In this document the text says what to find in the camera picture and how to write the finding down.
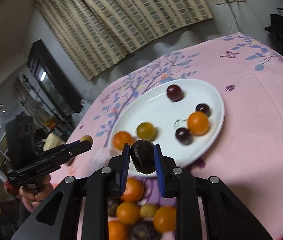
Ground yellow green small fruit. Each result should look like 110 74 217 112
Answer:
139 204 160 218

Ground orange tangerine bottom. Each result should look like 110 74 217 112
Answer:
108 220 128 240

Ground pink patterned tablecloth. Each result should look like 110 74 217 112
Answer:
52 33 283 239

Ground black hat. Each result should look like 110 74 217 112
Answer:
265 14 283 34

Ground orange yellow citrus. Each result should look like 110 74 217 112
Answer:
116 202 140 225

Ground small yellow longan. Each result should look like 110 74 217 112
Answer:
80 135 93 144

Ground dark cherry upper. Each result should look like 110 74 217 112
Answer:
195 103 211 116

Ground dark framed picture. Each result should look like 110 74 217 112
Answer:
27 40 82 119

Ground green yellow tomato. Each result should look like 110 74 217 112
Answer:
136 122 157 141

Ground orange tangerine plate left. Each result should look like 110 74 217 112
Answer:
113 131 133 150

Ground white oval plate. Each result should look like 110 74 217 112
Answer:
110 79 225 167

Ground large orange tangerine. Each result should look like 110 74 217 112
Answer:
120 178 145 202

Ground cream lidded drink cup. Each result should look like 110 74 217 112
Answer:
43 133 65 151

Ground white power cable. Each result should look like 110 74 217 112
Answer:
225 0 245 35

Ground orange kumquat right plate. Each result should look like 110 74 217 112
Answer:
187 112 209 136

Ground beige checkered curtain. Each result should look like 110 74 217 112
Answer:
35 0 213 80

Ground dark red plum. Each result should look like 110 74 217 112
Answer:
166 84 183 102

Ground person's left hand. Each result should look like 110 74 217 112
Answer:
18 173 55 209

